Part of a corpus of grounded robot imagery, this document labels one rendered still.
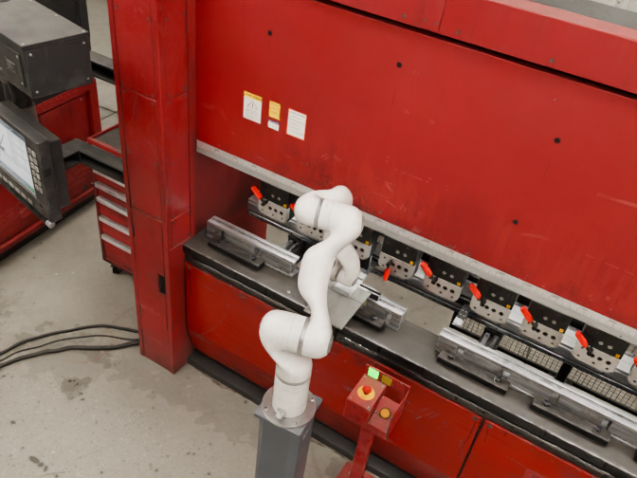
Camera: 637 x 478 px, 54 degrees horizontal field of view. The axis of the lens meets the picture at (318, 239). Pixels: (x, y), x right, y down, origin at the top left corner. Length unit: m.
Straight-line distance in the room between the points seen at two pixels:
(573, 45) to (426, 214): 0.79
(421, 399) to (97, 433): 1.65
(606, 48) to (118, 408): 2.79
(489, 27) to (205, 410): 2.39
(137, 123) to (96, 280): 1.72
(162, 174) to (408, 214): 1.07
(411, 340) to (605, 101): 1.28
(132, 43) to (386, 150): 1.05
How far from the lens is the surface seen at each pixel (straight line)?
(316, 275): 1.95
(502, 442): 2.78
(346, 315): 2.60
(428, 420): 2.87
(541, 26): 1.99
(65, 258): 4.45
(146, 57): 2.57
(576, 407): 2.70
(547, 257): 2.29
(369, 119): 2.30
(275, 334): 1.95
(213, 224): 3.05
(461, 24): 2.05
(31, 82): 2.41
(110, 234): 4.00
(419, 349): 2.72
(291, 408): 2.19
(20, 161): 2.69
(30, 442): 3.52
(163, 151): 2.71
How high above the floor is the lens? 2.82
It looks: 38 degrees down
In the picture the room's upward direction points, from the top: 8 degrees clockwise
